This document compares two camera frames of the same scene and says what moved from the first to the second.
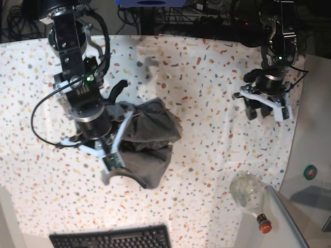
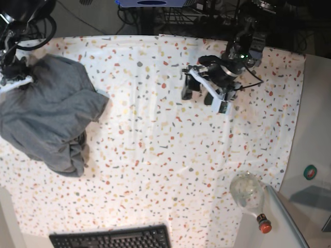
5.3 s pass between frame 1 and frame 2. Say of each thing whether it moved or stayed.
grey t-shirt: moved
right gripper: moved
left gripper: moved
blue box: stayed
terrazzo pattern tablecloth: stayed
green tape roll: stayed
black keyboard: stayed
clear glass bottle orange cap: stayed
